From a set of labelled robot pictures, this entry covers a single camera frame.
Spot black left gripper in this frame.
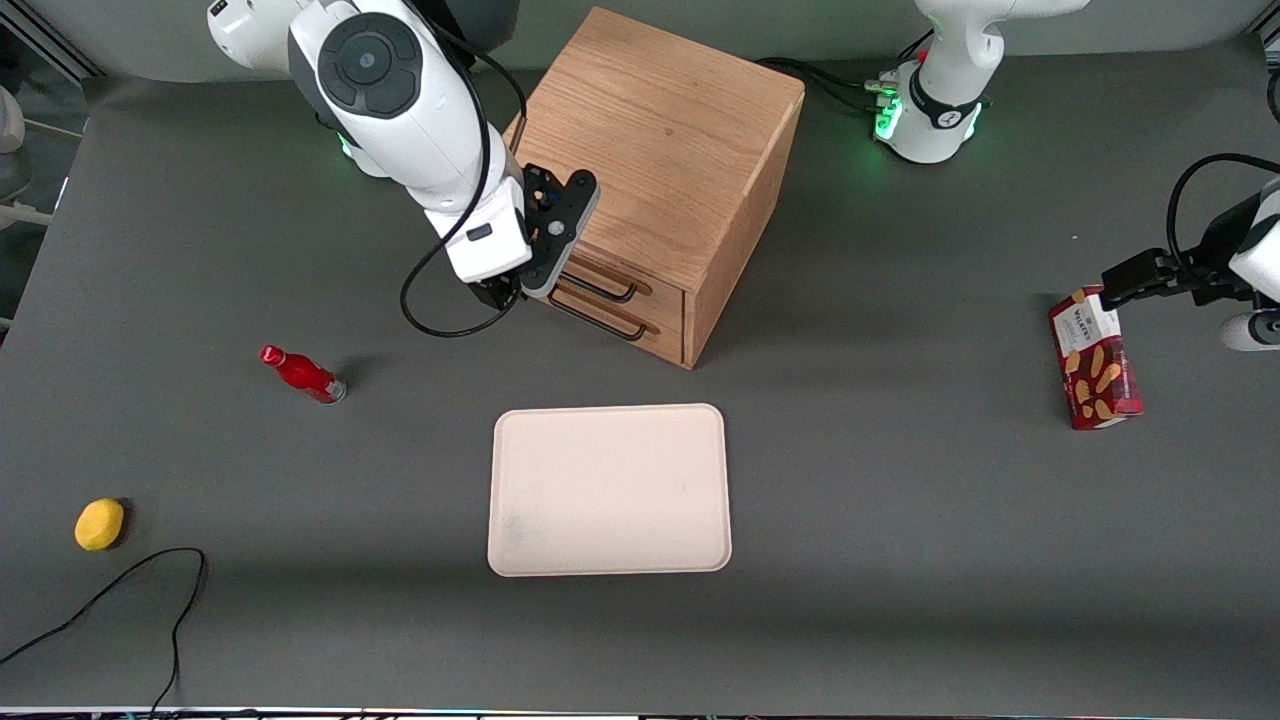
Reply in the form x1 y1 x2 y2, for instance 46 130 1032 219
1102 192 1263 311

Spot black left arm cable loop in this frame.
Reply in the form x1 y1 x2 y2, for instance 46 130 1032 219
1167 153 1280 281

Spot yellow lemon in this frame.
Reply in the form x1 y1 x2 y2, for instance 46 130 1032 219
74 498 126 553

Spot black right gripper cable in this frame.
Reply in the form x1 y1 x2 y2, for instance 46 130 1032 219
430 20 529 166

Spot beige rectangular tray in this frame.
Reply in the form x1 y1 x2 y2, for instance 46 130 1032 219
487 403 733 578

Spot wooden drawer front panel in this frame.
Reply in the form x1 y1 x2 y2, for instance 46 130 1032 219
543 283 689 367

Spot thin black table cable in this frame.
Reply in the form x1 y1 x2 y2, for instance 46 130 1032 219
0 547 208 716

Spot oak wooden drawer cabinet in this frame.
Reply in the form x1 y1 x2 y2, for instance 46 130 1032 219
500 5 806 371

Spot black metal drawer handle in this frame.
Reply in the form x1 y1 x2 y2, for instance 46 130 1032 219
566 262 639 303
546 285 649 343

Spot black right camera cable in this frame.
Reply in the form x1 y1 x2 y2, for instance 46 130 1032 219
400 40 526 339

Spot white stand object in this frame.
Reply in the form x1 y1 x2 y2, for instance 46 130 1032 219
0 85 86 226

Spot red shortbread cookie box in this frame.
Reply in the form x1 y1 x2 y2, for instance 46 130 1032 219
1047 285 1144 431

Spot black left base cables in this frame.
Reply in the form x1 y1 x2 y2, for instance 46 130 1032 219
755 55 896 116

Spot red plastic bottle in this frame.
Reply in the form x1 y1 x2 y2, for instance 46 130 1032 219
259 345 348 405

